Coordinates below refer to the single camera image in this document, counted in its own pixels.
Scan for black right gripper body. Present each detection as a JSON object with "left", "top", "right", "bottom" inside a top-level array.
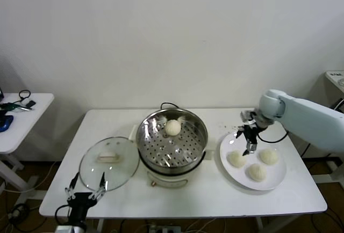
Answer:
[{"left": 241, "top": 121, "right": 266, "bottom": 144}]

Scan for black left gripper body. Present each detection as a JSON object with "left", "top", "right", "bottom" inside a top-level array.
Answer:
[{"left": 66, "top": 192, "right": 98, "bottom": 228}]

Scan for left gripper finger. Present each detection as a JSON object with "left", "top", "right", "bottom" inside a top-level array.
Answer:
[
  {"left": 89, "top": 171, "right": 108, "bottom": 201},
  {"left": 64, "top": 172, "right": 81, "bottom": 200}
]

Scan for white steamed baozi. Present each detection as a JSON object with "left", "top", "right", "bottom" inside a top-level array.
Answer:
[
  {"left": 247, "top": 163, "right": 268, "bottom": 183},
  {"left": 228, "top": 150, "right": 247, "bottom": 169},
  {"left": 259, "top": 148, "right": 280, "bottom": 166},
  {"left": 164, "top": 119, "right": 182, "bottom": 136}
]

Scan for round glass pot lid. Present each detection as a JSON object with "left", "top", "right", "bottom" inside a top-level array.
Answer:
[{"left": 79, "top": 136, "right": 141, "bottom": 192}]

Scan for perforated steel steamer basket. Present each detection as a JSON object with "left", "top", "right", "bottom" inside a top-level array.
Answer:
[{"left": 136, "top": 108, "right": 209, "bottom": 174}]

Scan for white round plate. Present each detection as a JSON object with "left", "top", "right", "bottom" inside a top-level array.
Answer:
[{"left": 219, "top": 131, "right": 288, "bottom": 192}]

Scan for white electric cooker base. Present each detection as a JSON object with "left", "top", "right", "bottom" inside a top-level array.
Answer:
[{"left": 128, "top": 124, "right": 217, "bottom": 190}]

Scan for white side table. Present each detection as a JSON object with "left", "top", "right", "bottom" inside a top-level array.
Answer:
[{"left": 0, "top": 92, "right": 56, "bottom": 191}]

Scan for white power strip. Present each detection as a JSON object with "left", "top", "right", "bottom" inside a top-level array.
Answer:
[{"left": 149, "top": 224, "right": 182, "bottom": 233}]

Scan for blue object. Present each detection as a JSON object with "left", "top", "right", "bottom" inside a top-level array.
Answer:
[{"left": 0, "top": 114, "right": 15, "bottom": 133}]

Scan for green tool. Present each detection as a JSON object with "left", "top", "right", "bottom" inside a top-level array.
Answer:
[{"left": 0, "top": 101, "right": 31, "bottom": 112}]

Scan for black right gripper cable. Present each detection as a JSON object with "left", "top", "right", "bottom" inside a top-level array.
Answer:
[{"left": 256, "top": 130, "right": 290, "bottom": 144}]

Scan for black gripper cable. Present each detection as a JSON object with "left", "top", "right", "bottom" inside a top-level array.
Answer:
[
  {"left": 55, "top": 205, "right": 71, "bottom": 227},
  {"left": 256, "top": 130, "right": 290, "bottom": 144}
]

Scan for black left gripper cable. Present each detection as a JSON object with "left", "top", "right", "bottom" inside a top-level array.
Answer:
[{"left": 55, "top": 205, "right": 71, "bottom": 227}]

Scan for black adapter cable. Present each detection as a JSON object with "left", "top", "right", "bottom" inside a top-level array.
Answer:
[{"left": 300, "top": 98, "right": 344, "bottom": 158}]

